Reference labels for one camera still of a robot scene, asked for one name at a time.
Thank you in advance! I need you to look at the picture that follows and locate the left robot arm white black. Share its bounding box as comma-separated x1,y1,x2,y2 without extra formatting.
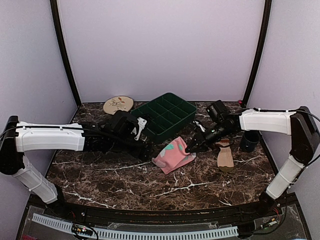
0,115,153,218

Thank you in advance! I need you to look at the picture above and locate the left black frame post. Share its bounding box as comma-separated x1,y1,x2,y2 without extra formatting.
49,0,82,108

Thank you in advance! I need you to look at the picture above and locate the black frame post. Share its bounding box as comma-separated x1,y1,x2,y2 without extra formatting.
241,0,273,108
49,0,82,108

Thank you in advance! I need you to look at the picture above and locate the green divided organizer tray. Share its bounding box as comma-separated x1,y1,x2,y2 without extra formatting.
131,92,197,144

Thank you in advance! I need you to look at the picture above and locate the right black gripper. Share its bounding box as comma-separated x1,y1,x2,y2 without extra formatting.
185,122,233,153

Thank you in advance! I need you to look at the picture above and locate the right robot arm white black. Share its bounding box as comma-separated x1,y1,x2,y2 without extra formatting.
185,100,320,217

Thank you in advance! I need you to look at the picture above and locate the white slotted cable duct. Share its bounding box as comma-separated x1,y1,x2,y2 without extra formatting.
31,213,239,240

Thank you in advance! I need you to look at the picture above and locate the beige striped sock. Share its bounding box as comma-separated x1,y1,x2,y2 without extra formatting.
215,138,235,173

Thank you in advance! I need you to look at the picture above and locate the pink patterned sock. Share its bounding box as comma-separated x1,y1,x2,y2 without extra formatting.
151,136,197,175

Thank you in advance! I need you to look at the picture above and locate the beige floral plate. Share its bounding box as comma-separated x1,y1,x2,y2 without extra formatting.
103,96,134,115

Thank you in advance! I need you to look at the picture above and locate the right black frame post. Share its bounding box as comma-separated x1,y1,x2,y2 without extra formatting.
241,0,273,108

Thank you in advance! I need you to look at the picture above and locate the dark blue mug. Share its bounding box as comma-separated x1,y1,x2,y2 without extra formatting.
239,130,260,153

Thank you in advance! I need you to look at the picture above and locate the small circuit board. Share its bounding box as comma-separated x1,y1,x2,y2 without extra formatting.
71,224,94,237

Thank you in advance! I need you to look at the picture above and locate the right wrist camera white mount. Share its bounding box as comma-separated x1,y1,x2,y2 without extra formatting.
193,119,207,133

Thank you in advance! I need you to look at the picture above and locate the black front table rail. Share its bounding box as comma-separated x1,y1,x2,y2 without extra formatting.
57,202,262,225

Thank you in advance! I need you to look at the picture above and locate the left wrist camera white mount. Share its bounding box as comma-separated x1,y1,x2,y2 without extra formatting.
131,117,147,141

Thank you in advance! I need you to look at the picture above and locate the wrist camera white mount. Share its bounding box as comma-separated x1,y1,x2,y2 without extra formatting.
131,117,147,141
193,119,207,133

